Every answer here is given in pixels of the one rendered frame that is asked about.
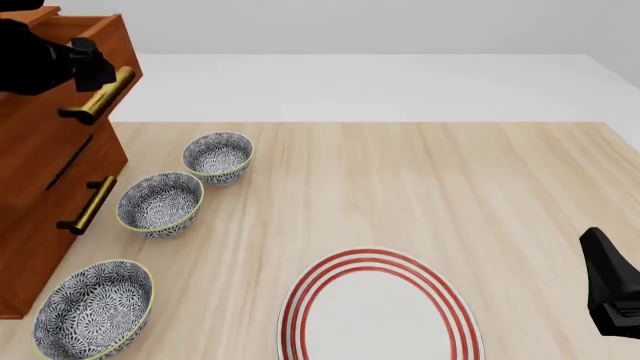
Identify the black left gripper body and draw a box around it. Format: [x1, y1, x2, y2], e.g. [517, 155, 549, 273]
[69, 36, 119, 93]

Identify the wooden drawer with brass handle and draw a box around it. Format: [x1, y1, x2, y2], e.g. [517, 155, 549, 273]
[0, 13, 144, 211]
[0, 125, 131, 320]

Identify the small patterned bowl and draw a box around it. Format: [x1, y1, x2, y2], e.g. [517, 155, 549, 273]
[180, 130, 255, 187]

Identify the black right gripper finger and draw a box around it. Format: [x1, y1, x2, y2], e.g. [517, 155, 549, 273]
[578, 226, 640, 306]

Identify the medium patterned bowl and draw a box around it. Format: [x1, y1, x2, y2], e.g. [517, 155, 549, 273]
[115, 171, 206, 240]

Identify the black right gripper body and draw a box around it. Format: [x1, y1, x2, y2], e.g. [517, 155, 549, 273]
[587, 294, 640, 339]

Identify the large patterned bowl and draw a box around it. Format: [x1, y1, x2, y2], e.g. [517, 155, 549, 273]
[30, 258, 156, 360]

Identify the white plate with red rings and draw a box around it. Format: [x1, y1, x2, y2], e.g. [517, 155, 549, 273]
[276, 246, 486, 360]

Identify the wooden cabinet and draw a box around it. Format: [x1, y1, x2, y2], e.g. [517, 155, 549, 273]
[0, 5, 131, 321]

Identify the brass drawer handle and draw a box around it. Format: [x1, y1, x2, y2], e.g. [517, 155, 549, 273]
[55, 174, 118, 236]
[57, 66, 137, 126]

